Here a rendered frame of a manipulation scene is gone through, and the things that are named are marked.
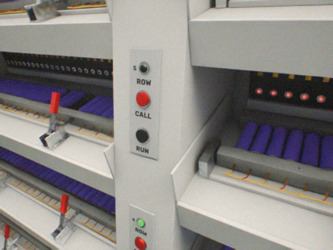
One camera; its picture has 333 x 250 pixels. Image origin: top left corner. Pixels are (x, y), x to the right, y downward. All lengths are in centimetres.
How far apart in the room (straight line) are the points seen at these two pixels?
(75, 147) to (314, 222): 35
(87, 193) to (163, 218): 31
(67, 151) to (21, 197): 30
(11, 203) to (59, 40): 44
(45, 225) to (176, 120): 42
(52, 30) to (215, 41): 23
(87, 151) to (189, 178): 18
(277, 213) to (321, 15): 19
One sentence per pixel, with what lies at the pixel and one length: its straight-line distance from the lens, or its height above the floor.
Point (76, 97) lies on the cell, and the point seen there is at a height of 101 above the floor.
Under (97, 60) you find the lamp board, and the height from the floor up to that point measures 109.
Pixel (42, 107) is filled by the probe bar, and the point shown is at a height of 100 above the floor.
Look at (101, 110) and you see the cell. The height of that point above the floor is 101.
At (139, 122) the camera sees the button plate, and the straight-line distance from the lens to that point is 28.
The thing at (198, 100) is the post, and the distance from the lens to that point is 29.
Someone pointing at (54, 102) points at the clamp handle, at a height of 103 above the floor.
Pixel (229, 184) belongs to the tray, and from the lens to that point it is 31.
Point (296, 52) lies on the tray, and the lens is 23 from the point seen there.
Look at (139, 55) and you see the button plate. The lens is 27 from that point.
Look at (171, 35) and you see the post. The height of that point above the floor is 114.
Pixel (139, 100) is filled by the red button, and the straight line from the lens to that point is 27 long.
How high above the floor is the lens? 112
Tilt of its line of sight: 17 degrees down
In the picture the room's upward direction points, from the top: 3 degrees clockwise
